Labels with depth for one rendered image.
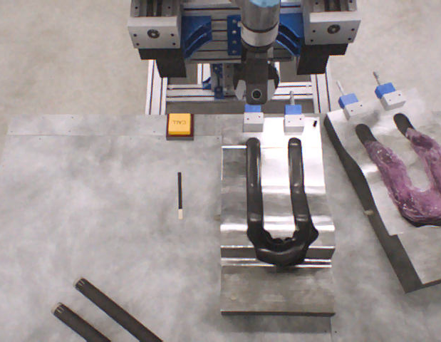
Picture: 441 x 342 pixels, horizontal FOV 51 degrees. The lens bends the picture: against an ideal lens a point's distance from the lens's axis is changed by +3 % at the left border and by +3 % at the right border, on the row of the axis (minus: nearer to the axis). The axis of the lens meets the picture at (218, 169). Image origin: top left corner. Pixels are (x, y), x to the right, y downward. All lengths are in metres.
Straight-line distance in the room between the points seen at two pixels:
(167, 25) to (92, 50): 1.38
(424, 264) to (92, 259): 0.79
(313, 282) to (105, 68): 1.79
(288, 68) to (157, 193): 1.16
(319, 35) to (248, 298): 0.74
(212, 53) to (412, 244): 0.87
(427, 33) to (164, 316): 2.13
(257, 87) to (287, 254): 0.40
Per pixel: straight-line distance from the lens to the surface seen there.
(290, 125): 1.19
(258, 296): 1.09
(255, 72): 0.97
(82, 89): 2.51
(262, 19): 0.89
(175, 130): 1.28
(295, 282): 1.10
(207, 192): 1.23
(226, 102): 2.08
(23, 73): 2.68
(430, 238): 1.15
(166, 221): 1.21
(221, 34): 1.50
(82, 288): 1.17
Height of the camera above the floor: 1.93
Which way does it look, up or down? 64 degrees down
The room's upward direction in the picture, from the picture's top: 5 degrees counter-clockwise
